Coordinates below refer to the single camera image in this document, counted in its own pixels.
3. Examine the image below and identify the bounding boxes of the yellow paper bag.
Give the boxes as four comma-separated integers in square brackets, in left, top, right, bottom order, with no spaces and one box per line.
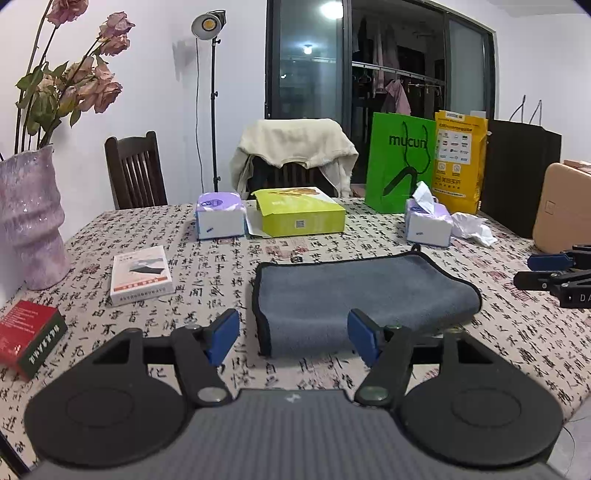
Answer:
[433,109,489,216]

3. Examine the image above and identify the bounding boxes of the pale purple textured vase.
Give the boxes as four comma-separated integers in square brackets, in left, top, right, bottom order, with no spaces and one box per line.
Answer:
[0,144,71,291]

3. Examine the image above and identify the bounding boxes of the green paper bag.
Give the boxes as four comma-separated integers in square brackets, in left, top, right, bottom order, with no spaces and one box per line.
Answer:
[364,112,437,214]

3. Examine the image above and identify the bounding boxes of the clothes drying rack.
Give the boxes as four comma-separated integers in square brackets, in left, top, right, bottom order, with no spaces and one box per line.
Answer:
[351,61,447,112]

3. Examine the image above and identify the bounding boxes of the black paper bag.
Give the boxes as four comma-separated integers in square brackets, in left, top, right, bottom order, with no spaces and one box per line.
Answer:
[479,94,563,239]

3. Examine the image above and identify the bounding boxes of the yellow-green cardboard box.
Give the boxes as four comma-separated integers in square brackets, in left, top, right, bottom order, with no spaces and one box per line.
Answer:
[246,186,347,239]

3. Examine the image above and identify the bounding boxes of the pink hanging garment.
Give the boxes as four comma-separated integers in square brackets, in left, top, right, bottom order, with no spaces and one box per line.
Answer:
[380,78,412,116]

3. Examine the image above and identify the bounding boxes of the dark framed glass door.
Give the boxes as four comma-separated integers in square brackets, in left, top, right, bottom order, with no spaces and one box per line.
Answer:
[265,0,498,153]

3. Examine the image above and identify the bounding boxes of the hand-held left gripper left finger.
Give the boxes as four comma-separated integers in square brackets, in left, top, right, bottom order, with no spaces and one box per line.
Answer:
[93,308,241,408]

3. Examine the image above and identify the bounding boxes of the studio light on stand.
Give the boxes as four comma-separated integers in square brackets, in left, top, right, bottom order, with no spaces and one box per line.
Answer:
[191,9,227,193]

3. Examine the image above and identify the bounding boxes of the crumpled white tissue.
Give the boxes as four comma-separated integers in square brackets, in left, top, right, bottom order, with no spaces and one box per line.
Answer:
[450,212,499,247]

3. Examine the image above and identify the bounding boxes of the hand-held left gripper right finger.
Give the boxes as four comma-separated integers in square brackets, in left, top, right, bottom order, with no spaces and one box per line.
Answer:
[348,308,498,408]

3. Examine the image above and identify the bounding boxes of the white flat box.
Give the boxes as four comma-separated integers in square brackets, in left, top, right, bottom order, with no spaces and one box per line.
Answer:
[109,245,175,307]

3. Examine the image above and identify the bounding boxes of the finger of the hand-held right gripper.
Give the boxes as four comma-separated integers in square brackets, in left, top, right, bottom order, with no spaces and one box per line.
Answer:
[513,268,591,292]
[527,244,591,272]

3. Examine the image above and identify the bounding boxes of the dark wooden chair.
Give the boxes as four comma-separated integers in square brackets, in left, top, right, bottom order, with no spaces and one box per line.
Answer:
[247,156,340,199]
[104,131,168,211]

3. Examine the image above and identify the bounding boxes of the red and green box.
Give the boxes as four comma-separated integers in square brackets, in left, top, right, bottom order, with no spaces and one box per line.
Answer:
[0,300,69,381]

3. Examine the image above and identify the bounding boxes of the dried pink roses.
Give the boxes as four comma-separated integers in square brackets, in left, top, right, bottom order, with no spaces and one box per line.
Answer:
[13,0,137,155]

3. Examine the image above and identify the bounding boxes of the cream garment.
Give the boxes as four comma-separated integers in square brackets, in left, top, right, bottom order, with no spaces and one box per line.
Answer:
[230,118,359,200]

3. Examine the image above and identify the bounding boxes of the purple tissue box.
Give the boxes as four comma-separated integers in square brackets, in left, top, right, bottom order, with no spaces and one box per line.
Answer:
[195,191,246,240]
[404,181,454,248]

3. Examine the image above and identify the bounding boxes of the calligraphy print tablecloth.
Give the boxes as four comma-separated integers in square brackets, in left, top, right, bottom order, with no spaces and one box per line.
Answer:
[0,196,591,472]

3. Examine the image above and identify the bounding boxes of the grey towel with black trim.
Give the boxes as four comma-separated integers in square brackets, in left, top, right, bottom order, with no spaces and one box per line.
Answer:
[252,246,484,359]

